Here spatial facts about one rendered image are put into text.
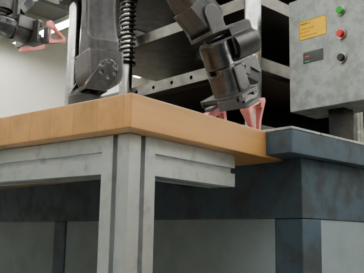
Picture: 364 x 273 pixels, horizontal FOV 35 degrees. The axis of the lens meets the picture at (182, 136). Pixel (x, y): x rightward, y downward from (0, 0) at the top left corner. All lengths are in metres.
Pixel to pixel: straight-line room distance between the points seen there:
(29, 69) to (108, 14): 8.99
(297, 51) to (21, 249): 1.14
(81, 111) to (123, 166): 0.09
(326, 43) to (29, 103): 8.19
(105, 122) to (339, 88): 1.35
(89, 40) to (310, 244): 0.49
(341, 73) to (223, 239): 1.08
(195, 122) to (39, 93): 9.32
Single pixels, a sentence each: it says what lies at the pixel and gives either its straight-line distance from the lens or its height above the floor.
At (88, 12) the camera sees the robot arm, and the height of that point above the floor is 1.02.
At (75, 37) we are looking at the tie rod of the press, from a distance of 2.97.
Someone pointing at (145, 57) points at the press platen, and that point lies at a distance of 2.82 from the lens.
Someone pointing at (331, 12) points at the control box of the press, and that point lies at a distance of 2.03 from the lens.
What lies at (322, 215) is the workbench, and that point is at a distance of 0.91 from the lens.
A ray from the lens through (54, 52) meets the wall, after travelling 10.35.
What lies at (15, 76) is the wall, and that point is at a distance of 9.84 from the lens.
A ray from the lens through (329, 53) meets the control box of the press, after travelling 1.99.
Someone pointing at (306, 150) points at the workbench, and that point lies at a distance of 0.86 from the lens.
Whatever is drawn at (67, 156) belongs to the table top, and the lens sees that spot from 0.74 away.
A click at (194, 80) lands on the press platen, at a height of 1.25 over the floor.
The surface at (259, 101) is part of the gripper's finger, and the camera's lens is 1.14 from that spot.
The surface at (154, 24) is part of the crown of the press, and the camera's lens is 3.29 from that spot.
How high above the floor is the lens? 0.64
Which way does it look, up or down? 10 degrees up
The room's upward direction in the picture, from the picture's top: 1 degrees clockwise
